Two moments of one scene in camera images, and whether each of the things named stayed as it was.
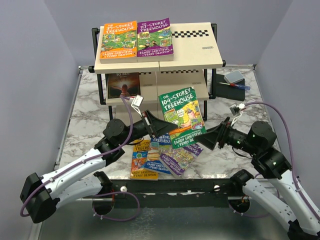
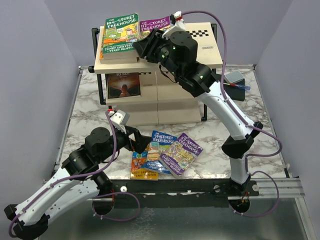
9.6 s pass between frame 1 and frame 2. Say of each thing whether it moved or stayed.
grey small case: stayed
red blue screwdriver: stayed
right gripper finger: moved
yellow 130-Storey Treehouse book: stayed
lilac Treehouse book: stayed
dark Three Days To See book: stayed
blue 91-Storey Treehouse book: stayed
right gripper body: moved
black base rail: stayed
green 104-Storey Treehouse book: moved
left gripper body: moved
